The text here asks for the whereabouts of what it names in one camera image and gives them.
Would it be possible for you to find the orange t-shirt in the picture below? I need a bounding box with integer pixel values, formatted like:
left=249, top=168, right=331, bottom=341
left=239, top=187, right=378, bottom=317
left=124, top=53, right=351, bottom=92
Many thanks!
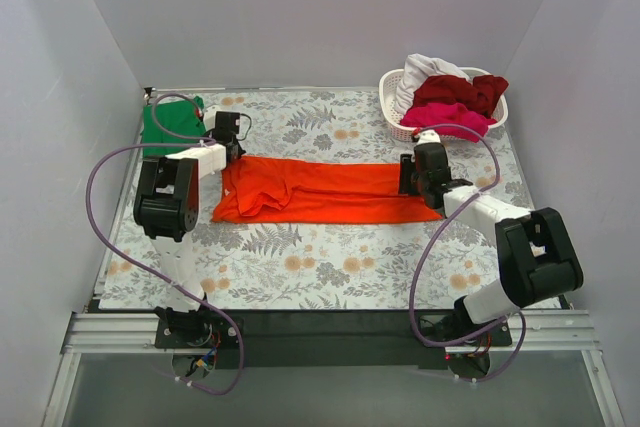
left=212, top=156, right=441, bottom=225

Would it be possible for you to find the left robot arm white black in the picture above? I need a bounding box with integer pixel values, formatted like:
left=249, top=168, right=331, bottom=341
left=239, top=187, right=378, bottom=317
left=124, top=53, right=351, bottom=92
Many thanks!
left=133, top=111, right=244, bottom=347

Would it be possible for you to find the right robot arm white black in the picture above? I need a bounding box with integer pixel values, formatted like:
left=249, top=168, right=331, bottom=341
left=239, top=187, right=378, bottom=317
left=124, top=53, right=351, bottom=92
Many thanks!
left=399, top=142, right=584, bottom=347

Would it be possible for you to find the folded green t-shirt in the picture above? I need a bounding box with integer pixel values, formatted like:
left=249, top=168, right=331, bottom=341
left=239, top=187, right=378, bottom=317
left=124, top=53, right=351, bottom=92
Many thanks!
left=141, top=96, right=205, bottom=144

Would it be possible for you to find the magenta pink t-shirt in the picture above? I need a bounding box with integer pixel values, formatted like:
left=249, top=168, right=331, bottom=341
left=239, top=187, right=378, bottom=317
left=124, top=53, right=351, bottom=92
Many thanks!
left=400, top=102, right=496, bottom=143

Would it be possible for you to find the dark red t-shirt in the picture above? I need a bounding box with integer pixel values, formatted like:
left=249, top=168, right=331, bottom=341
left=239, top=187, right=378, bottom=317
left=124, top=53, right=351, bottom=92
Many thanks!
left=412, top=75, right=509, bottom=118

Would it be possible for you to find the white plastic laundry basket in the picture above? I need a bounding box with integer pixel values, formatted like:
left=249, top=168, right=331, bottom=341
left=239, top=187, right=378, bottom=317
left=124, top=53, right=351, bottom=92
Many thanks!
left=378, top=69, right=509, bottom=142

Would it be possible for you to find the white t-shirt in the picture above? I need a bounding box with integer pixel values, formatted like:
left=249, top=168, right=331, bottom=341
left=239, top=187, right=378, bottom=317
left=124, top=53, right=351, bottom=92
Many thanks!
left=395, top=53, right=471, bottom=115

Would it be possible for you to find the floral patterned table mat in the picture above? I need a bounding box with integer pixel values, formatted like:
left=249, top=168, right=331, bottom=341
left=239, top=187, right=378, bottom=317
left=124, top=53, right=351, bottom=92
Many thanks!
left=97, top=88, right=564, bottom=312

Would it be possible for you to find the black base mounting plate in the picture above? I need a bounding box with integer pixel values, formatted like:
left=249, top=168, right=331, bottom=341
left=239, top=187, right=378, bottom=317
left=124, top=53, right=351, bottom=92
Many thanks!
left=154, top=307, right=514, bottom=371

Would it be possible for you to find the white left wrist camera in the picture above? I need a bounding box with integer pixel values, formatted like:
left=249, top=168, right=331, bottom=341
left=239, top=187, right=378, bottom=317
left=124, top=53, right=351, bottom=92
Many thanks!
left=202, top=105, right=220, bottom=130

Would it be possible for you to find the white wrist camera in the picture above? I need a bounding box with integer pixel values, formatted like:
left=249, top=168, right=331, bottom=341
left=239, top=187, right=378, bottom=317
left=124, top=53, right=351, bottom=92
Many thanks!
left=412, top=129, right=441, bottom=145
left=202, top=105, right=220, bottom=130

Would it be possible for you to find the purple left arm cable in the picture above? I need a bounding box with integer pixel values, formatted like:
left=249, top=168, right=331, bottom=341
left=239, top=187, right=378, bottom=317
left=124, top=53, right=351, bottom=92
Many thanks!
left=84, top=92, right=247, bottom=396

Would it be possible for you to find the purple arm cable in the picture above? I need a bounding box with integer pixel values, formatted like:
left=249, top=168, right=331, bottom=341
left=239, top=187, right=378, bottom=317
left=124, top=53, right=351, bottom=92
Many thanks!
left=84, top=92, right=247, bottom=396
left=408, top=124, right=527, bottom=384

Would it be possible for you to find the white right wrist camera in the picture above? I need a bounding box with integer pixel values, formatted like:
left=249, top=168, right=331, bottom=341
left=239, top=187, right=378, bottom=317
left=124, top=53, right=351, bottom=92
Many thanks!
left=412, top=129, right=441, bottom=145

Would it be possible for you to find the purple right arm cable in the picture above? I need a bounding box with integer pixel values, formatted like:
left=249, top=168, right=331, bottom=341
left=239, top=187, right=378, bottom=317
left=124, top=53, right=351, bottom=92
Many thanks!
left=408, top=124, right=527, bottom=384

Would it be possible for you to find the aluminium frame rail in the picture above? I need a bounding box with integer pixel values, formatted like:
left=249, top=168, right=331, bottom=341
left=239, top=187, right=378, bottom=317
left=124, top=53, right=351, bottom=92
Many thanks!
left=62, top=309, right=601, bottom=354

